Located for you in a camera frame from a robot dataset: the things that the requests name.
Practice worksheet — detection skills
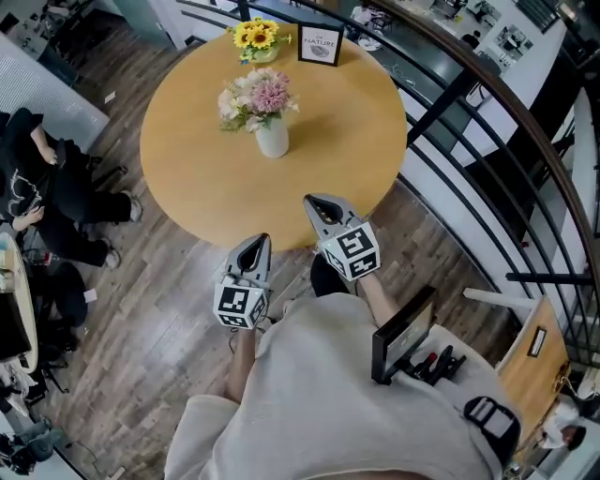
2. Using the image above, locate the person's grey sweatshirt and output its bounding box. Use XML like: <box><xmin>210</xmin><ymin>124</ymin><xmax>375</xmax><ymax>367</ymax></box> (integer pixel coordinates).
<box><xmin>163</xmin><ymin>292</ymin><xmax>521</xmax><ymax>480</ymax></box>

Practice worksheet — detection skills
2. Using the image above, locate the black bag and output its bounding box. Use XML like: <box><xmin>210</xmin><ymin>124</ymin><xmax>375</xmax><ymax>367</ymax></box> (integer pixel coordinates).
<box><xmin>46</xmin><ymin>262</ymin><xmax>89</xmax><ymax>327</ymax></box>

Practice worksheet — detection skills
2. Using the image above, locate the sunflower arrangement in pot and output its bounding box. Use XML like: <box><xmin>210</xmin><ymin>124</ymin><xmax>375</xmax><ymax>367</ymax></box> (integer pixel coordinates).
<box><xmin>226</xmin><ymin>17</ymin><xmax>293</xmax><ymax>65</ymax></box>

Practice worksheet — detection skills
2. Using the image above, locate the black monitor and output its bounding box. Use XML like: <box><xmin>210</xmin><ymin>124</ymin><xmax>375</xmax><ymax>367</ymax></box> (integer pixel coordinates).
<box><xmin>0</xmin><ymin>292</ymin><xmax>33</xmax><ymax>362</ymax></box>

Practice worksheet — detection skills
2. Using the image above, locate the pink and white flowers bunch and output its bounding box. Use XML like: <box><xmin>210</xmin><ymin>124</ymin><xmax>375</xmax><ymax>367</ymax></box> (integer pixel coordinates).
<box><xmin>217</xmin><ymin>67</ymin><xmax>301</xmax><ymax>135</ymax></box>

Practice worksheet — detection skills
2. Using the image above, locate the black clamp mount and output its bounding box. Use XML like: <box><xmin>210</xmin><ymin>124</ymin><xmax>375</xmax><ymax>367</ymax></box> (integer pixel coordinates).
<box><xmin>402</xmin><ymin>345</ymin><xmax>468</xmax><ymax>386</ymax></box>

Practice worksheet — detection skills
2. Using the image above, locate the black railing with wooden handrail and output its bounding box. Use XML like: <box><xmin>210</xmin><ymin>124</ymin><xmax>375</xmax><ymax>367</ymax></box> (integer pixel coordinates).
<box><xmin>175</xmin><ymin>0</ymin><xmax>600</xmax><ymax>367</ymax></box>

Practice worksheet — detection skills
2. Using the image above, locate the round wooden table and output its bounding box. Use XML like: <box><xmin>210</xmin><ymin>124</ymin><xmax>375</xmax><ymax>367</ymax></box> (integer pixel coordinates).
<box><xmin>139</xmin><ymin>28</ymin><xmax>408</xmax><ymax>254</ymax></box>

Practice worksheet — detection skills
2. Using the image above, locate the black and grey strap buckle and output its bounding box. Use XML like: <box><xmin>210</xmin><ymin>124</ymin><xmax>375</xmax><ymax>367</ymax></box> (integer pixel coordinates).
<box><xmin>462</xmin><ymin>396</ymin><xmax>522</xmax><ymax>470</ymax></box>

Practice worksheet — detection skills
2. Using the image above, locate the person's right forearm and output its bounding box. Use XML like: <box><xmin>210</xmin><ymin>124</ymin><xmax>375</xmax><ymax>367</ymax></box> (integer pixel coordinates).
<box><xmin>358</xmin><ymin>274</ymin><xmax>393</xmax><ymax>329</ymax></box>

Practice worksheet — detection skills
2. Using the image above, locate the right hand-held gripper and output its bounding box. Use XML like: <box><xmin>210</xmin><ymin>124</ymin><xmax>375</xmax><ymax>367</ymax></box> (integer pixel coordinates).
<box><xmin>303</xmin><ymin>192</ymin><xmax>381</xmax><ymax>283</ymax></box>

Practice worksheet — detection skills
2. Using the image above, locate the small black framed sign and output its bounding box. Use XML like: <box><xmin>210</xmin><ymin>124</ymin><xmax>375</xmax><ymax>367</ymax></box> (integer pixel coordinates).
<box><xmin>527</xmin><ymin>327</ymin><xmax>548</xmax><ymax>358</ymax></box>

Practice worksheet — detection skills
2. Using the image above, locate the person's left forearm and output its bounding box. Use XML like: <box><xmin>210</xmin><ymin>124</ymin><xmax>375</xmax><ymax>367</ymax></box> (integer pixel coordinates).
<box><xmin>224</xmin><ymin>327</ymin><xmax>260</xmax><ymax>404</ymax></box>

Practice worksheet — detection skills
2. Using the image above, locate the person's black trouser leg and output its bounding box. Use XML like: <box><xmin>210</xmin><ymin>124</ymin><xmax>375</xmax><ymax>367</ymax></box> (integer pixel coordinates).
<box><xmin>309</xmin><ymin>254</ymin><xmax>351</xmax><ymax>298</ymax></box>

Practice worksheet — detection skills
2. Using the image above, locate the black tablet screen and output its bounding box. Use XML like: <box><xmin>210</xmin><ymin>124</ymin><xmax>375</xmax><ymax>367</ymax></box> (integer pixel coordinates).
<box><xmin>371</xmin><ymin>286</ymin><xmax>439</xmax><ymax>386</ymax></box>

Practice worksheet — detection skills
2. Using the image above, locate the white ribbed vase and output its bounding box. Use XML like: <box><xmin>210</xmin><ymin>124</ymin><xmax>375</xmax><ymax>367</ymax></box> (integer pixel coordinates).
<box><xmin>254</xmin><ymin>116</ymin><xmax>290</xmax><ymax>159</ymax></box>

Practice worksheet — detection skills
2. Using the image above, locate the white oval table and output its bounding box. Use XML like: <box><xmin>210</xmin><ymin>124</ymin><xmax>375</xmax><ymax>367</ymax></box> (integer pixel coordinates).
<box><xmin>0</xmin><ymin>232</ymin><xmax>38</xmax><ymax>375</ymax></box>

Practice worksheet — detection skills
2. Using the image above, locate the white plank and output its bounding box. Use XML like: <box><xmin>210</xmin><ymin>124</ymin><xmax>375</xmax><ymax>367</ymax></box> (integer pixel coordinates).
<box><xmin>462</xmin><ymin>287</ymin><xmax>535</xmax><ymax>313</ymax></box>

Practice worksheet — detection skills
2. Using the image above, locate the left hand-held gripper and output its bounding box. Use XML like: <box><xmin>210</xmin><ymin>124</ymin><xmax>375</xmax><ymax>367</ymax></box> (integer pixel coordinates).
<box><xmin>213</xmin><ymin>232</ymin><xmax>274</xmax><ymax>332</ymax></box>

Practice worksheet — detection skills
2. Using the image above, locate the black framed picture sign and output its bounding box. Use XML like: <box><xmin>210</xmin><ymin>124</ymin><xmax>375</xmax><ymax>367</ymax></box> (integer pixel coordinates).
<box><xmin>297</xmin><ymin>22</ymin><xmax>346</xmax><ymax>68</ymax></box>

